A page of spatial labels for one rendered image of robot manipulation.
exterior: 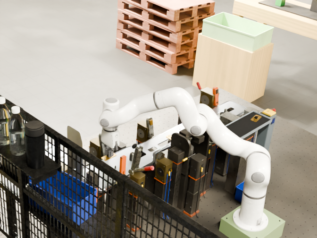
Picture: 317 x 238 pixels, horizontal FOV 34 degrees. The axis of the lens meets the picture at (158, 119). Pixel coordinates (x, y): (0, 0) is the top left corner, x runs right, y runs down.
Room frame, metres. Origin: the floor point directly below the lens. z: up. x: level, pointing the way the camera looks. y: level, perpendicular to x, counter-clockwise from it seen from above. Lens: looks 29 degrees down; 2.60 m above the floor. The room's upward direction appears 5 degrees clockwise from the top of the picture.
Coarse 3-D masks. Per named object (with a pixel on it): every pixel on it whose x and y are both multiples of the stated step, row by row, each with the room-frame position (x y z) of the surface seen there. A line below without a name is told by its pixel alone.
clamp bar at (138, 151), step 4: (136, 144) 2.18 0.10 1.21; (136, 148) 2.14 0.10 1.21; (140, 148) 2.15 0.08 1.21; (136, 152) 2.14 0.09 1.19; (140, 152) 2.14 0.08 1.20; (136, 156) 2.14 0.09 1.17; (140, 156) 2.16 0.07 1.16; (136, 160) 2.15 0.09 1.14; (132, 164) 2.16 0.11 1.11; (136, 164) 2.16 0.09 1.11; (132, 168) 2.16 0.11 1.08; (136, 168) 2.18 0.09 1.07
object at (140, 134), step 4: (144, 120) 2.73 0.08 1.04; (140, 124) 2.68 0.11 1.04; (144, 124) 2.68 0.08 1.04; (140, 128) 2.67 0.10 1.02; (144, 128) 2.65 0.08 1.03; (148, 128) 2.64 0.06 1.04; (140, 132) 2.67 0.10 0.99; (144, 132) 2.65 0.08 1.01; (136, 136) 2.69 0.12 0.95; (140, 136) 2.67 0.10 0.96; (144, 136) 2.64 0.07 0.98; (136, 140) 2.70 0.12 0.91; (140, 140) 2.67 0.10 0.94; (144, 140) 2.64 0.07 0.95
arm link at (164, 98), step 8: (168, 88) 2.26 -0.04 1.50; (176, 88) 2.24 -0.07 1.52; (160, 96) 2.22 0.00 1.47; (168, 96) 2.21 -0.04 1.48; (176, 96) 2.21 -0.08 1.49; (184, 96) 2.21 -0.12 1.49; (160, 104) 2.21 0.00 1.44; (168, 104) 2.21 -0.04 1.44; (176, 104) 2.20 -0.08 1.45; (184, 104) 2.19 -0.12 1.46; (192, 104) 2.19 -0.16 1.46; (184, 112) 2.17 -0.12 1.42; (192, 112) 2.16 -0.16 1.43; (184, 120) 2.15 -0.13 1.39; (192, 120) 2.13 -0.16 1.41; (200, 120) 2.13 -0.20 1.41; (192, 128) 2.12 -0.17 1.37; (200, 128) 2.11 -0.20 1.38
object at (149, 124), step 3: (147, 117) 2.67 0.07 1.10; (147, 120) 2.65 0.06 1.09; (150, 120) 2.65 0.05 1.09; (147, 123) 2.65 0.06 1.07; (150, 123) 2.65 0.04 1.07; (147, 126) 2.65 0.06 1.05; (150, 126) 2.65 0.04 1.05; (150, 129) 2.65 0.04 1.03; (153, 129) 2.66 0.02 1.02; (150, 132) 2.64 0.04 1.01; (153, 132) 2.66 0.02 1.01; (150, 135) 2.64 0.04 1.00; (153, 135) 2.66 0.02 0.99
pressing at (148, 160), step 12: (216, 108) 3.06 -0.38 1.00; (228, 108) 3.08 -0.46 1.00; (240, 108) 3.09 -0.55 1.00; (168, 132) 2.69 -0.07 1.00; (144, 144) 2.52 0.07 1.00; (156, 144) 2.53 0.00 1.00; (168, 144) 2.54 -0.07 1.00; (120, 156) 2.38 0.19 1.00; (144, 156) 2.40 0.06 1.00; (96, 168) 2.25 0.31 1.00
